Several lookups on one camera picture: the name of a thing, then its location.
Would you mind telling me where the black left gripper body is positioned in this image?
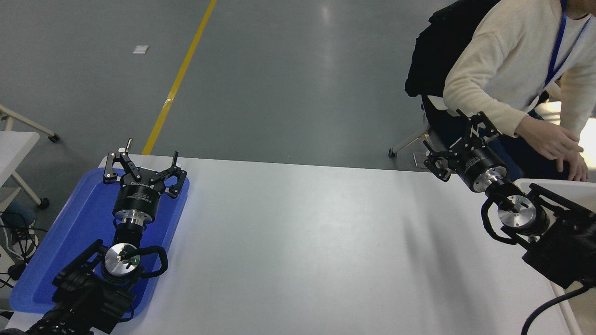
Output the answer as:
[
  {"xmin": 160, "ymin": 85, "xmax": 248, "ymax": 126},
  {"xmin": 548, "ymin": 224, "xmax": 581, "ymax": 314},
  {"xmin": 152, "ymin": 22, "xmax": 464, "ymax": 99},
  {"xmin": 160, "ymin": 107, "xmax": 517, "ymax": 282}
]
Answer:
[{"xmin": 113, "ymin": 179, "xmax": 164, "ymax": 217}]

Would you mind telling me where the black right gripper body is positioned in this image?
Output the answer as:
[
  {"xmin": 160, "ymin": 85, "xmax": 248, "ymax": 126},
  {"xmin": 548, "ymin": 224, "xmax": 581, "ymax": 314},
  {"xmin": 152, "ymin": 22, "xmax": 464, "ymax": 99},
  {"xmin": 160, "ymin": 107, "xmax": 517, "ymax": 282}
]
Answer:
[{"xmin": 451, "ymin": 142, "xmax": 508, "ymax": 190}]

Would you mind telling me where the person's right hand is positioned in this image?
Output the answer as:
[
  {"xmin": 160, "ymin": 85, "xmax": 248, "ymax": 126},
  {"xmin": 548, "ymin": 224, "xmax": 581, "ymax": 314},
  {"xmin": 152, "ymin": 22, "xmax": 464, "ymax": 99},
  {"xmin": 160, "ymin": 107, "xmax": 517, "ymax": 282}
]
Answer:
[{"xmin": 515, "ymin": 114, "xmax": 585, "ymax": 161}]

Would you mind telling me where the person's left hand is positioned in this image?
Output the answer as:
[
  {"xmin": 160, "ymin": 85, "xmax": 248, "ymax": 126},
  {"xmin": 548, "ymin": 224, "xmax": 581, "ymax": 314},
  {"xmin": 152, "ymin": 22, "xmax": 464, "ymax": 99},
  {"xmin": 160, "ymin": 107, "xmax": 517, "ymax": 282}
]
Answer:
[{"xmin": 555, "ymin": 151, "xmax": 590, "ymax": 182}]

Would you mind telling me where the white chair with casters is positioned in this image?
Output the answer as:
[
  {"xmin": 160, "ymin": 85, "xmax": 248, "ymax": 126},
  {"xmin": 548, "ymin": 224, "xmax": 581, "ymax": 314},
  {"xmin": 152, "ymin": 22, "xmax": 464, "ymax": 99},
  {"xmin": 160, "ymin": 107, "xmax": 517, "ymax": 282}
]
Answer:
[{"xmin": 389, "ymin": 95, "xmax": 450, "ymax": 159}]

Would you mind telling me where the person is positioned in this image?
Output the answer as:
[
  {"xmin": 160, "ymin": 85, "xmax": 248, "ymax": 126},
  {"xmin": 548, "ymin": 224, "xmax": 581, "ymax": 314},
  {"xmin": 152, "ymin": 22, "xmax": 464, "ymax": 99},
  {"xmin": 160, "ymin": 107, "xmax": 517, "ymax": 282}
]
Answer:
[
  {"xmin": 421, "ymin": 0, "xmax": 596, "ymax": 183},
  {"xmin": 0, "ymin": 200, "xmax": 38, "ymax": 262}
]

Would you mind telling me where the blue plastic tray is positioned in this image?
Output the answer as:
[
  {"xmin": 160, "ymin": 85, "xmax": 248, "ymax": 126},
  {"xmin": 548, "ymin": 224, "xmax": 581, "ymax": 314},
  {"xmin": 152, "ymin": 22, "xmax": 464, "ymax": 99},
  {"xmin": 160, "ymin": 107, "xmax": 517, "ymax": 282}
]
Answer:
[{"xmin": 9, "ymin": 167, "xmax": 190, "ymax": 322}]

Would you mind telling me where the white furniture leg with caster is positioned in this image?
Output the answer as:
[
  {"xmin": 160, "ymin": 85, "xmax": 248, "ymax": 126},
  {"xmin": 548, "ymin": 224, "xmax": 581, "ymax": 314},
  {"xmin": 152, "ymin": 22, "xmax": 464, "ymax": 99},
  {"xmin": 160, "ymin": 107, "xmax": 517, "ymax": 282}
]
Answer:
[{"xmin": 0, "ymin": 105, "xmax": 60, "ymax": 144}]

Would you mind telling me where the black jacket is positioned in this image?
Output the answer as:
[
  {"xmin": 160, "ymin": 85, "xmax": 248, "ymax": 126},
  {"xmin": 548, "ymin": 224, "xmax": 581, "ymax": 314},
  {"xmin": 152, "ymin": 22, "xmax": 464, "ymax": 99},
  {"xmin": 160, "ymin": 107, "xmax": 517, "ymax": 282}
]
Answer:
[{"xmin": 404, "ymin": 0, "xmax": 501, "ymax": 98}]

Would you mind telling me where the white side table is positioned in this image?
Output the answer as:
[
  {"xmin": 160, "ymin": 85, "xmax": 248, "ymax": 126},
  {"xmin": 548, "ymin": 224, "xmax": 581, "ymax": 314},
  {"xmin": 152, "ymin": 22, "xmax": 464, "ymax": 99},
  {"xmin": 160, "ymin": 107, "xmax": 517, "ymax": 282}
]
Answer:
[{"xmin": 0, "ymin": 132, "xmax": 50, "ymax": 210}]

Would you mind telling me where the blue lanyard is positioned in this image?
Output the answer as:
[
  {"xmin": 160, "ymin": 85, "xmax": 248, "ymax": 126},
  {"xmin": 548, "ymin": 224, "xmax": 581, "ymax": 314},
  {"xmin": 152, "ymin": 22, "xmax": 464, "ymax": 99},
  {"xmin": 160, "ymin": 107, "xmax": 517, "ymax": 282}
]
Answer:
[{"xmin": 545, "ymin": 0, "xmax": 592, "ymax": 89}]

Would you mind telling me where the black cable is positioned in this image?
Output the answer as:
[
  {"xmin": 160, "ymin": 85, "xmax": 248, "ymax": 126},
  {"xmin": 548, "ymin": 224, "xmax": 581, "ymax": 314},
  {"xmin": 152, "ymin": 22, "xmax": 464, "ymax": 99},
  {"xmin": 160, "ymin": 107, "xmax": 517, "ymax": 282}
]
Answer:
[{"xmin": 0, "ymin": 212, "xmax": 47, "ymax": 289}]

